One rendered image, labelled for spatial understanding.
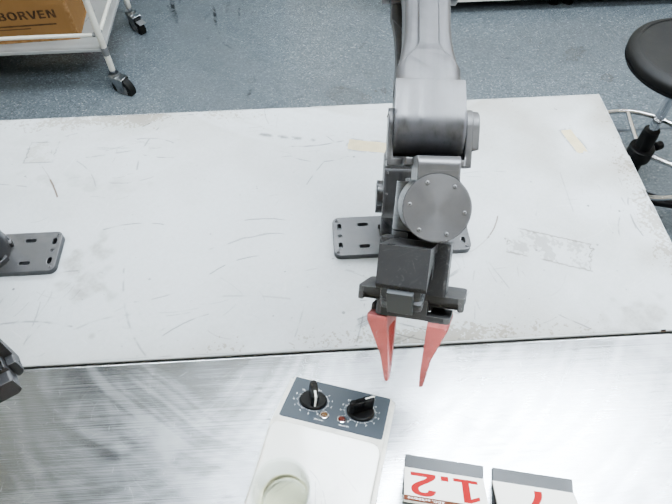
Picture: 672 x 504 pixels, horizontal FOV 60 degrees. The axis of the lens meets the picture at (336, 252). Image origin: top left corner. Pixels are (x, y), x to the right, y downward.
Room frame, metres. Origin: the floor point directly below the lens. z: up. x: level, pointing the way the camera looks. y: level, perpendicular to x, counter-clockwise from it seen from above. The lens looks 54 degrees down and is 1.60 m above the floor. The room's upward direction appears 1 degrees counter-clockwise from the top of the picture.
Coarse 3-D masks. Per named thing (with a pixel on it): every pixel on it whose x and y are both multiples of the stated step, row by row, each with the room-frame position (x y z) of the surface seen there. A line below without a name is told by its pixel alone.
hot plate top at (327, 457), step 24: (288, 432) 0.20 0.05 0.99; (312, 432) 0.20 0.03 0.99; (264, 456) 0.18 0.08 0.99; (288, 456) 0.18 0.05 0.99; (312, 456) 0.18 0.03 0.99; (336, 456) 0.18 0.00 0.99; (360, 456) 0.18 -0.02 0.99; (312, 480) 0.15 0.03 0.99; (336, 480) 0.15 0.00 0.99; (360, 480) 0.15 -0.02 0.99
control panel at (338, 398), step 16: (304, 384) 0.28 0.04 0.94; (320, 384) 0.28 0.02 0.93; (288, 400) 0.25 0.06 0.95; (336, 400) 0.26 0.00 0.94; (384, 400) 0.26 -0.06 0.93; (288, 416) 0.23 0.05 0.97; (304, 416) 0.23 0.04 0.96; (320, 416) 0.23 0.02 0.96; (336, 416) 0.23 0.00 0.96; (384, 416) 0.23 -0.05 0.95; (352, 432) 0.21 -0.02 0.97; (368, 432) 0.21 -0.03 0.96
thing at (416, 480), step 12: (408, 480) 0.17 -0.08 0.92; (420, 480) 0.17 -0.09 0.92; (432, 480) 0.17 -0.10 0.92; (444, 480) 0.17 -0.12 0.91; (456, 480) 0.17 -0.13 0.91; (468, 480) 0.17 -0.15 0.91; (408, 492) 0.15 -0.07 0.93; (420, 492) 0.16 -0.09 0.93; (432, 492) 0.16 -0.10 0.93; (444, 492) 0.16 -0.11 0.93; (456, 492) 0.16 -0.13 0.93; (468, 492) 0.16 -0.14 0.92; (480, 492) 0.16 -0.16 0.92
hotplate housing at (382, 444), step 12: (288, 384) 0.28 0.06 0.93; (276, 408) 0.24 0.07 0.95; (276, 420) 0.22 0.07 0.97; (288, 420) 0.22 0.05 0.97; (300, 420) 0.22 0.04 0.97; (336, 432) 0.21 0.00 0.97; (348, 432) 0.21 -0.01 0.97; (384, 432) 0.21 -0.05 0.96; (384, 444) 0.20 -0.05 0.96; (384, 456) 0.18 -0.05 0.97
